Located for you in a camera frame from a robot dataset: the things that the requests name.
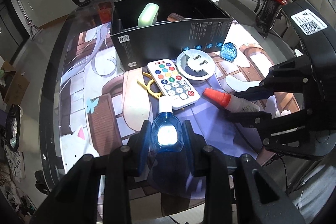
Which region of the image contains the blue bottle white cap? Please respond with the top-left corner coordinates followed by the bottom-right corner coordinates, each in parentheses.
top-left (151, 96), bottom-right (183, 153)

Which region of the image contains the glue bottle orange cap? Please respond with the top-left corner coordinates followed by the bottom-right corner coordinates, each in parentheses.
top-left (203, 88), bottom-right (260, 113)

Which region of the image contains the small blue faceted bottle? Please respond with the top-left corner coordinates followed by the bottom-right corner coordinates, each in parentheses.
top-left (220, 42), bottom-right (238, 61)

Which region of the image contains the yellow plastic tool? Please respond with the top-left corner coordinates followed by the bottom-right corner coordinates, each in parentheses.
top-left (135, 71), bottom-right (162, 98)

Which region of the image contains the white colourful-button remote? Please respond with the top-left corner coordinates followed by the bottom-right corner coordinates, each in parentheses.
top-left (147, 59), bottom-right (200, 110)

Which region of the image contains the round silver USB hub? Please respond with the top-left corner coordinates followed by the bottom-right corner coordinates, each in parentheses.
top-left (176, 50), bottom-right (216, 84)

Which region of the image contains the black cardboard box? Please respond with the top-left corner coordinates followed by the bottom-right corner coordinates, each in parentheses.
top-left (110, 0), bottom-right (233, 71)

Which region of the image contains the white green power bank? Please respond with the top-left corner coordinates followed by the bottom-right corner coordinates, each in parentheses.
top-left (137, 3), bottom-right (159, 28)

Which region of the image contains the beige trash bin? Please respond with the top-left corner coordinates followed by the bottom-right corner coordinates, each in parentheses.
top-left (4, 104), bottom-right (23, 152)

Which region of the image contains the brown cardboard box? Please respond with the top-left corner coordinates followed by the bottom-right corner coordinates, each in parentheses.
top-left (1, 61), bottom-right (30, 105)

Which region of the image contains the brown handle screwdriver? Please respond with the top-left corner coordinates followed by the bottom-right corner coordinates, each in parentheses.
top-left (167, 13), bottom-right (191, 22)

